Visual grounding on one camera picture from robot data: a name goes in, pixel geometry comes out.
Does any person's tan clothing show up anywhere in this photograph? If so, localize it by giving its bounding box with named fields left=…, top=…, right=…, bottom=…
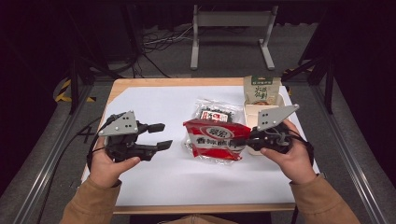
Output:
left=157, top=214, right=247, bottom=224

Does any yellow and black hazard tape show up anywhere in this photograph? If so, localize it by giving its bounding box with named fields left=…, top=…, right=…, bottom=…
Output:
left=55, top=78, right=96, bottom=104

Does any bundle of floor cables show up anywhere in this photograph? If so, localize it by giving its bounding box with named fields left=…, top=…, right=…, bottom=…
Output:
left=141, top=24, right=195, bottom=52

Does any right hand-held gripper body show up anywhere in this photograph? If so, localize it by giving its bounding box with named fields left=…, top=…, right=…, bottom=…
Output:
left=247, top=104, right=301, bottom=154

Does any cream divided plastic box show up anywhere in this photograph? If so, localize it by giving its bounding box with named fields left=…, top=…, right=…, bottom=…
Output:
left=242, top=92, right=297, bottom=157

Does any black metal stand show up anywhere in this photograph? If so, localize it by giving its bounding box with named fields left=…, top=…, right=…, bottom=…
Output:
left=66, top=6, right=124, bottom=115
left=281, top=8, right=335, bottom=115

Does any black floor cable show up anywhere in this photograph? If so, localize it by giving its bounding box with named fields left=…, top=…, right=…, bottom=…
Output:
left=36, top=116, right=102, bottom=224

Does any red seasoning packet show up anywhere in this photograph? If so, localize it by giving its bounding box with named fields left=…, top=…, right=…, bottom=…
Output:
left=182, top=119, right=252, bottom=161

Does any person's right hand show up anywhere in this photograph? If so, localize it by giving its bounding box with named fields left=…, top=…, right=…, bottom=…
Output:
left=260, top=119, right=318, bottom=185

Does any clear dried seaweed packet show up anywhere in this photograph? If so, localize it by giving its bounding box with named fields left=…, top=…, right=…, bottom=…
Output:
left=183, top=98, right=245, bottom=165

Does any white paper sheet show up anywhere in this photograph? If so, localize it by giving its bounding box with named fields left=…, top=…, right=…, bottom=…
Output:
left=81, top=85, right=321, bottom=207

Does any hand-held gripper black cable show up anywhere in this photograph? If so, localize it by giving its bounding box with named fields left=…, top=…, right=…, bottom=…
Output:
left=289, top=129, right=316, bottom=166
left=86, top=113, right=125, bottom=171

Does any right hand-held gripper black cable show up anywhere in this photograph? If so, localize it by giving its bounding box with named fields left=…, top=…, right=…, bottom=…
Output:
left=289, top=129, right=316, bottom=166

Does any white metal stand frame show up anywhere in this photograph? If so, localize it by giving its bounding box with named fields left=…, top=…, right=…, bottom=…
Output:
left=190, top=4, right=279, bottom=71

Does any aluminium rail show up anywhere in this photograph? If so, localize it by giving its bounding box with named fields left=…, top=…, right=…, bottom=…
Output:
left=311, top=83, right=387, bottom=224
left=12, top=83, right=94, bottom=224

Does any left hand-held gripper black cable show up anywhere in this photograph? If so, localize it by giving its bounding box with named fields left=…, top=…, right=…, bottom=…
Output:
left=86, top=113, right=125, bottom=171

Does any green and beige seasoning packet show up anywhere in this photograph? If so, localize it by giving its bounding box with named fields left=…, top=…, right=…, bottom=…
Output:
left=243, top=75, right=282, bottom=106

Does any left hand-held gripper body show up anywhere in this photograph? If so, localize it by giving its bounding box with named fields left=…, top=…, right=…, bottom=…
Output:
left=98, top=110, right=158, bottom=163

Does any person's left hand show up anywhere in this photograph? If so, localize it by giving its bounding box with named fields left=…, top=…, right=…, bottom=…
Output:
left=88, top=136, right=142, bottom=189

